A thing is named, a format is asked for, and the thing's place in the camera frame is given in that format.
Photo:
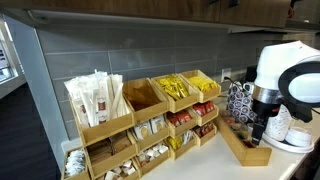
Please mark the wrapped white stirrers bundle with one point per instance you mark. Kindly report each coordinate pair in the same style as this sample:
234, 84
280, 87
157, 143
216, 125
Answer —
97, 98

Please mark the yellow sweetener packets left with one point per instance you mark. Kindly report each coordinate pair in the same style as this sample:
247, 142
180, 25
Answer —
173, 86

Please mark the wooden upper cabinet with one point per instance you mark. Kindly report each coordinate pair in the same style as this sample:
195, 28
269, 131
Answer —
262, 13

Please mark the black coffee machine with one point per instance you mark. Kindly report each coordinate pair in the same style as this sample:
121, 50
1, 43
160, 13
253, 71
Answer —
251, 73

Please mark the wire coffee pod holder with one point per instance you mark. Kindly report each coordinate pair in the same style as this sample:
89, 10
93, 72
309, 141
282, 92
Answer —
239, 103

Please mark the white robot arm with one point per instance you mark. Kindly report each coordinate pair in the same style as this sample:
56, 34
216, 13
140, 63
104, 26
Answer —
287, 74

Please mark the long bamboo tea tray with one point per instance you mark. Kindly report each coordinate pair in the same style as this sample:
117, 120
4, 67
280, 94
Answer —
246, 153

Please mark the paper cup stack front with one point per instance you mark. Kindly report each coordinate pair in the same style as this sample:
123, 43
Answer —
278, 125

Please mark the white round tray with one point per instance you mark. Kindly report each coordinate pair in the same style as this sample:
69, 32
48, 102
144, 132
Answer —
283, 145

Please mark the small bamboo bin far left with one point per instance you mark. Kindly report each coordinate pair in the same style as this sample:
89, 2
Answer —
75, 166

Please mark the white wall outlet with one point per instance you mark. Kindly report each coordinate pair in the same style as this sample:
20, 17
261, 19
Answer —
225, 73

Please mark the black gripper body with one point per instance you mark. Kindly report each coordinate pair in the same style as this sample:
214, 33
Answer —
263, 113

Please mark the yellow sweetener packets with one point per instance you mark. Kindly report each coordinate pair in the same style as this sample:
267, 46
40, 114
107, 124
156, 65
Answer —
202, 83
173, 86

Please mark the right bamboo organizer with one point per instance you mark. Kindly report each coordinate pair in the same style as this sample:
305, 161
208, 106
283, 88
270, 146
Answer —
195, 96

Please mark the yellow sweetener packets right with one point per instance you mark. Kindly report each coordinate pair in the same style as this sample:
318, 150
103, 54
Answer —
202, 83

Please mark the large left bamboo organizer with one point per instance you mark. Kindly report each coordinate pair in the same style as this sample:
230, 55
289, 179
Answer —
97, 134

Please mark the white lids stack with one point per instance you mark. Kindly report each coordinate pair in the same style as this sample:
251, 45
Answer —
298, 136

